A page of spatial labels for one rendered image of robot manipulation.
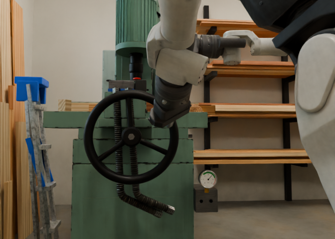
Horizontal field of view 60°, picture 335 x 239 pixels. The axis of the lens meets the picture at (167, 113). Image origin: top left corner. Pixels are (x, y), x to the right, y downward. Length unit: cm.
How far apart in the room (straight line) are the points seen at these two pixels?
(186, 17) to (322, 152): 35
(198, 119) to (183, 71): 50
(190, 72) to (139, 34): 65
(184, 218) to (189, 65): 67
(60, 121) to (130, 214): 42
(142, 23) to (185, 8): 77
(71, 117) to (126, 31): 41
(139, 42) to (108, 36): 251
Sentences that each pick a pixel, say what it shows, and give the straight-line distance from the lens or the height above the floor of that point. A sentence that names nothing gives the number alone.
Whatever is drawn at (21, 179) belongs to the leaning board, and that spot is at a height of 46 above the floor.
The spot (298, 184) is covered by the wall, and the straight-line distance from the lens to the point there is 405.
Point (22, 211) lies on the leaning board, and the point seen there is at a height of 22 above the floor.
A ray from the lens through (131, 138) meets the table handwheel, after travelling 87.
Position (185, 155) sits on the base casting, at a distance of 108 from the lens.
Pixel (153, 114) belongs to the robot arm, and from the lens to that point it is 76.
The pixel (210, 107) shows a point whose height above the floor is 93.
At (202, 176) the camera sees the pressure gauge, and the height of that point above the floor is 67.
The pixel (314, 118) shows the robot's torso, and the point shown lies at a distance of 60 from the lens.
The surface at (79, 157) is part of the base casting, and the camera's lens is 110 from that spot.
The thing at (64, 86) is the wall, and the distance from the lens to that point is 365.
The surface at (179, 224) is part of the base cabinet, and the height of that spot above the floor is 49.
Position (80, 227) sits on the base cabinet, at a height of 49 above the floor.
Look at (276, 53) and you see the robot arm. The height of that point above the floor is 112.
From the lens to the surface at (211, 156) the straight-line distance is 310.
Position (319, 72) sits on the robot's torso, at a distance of 59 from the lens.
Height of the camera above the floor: 82
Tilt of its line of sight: 4 degrees up
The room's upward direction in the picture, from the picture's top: straight up
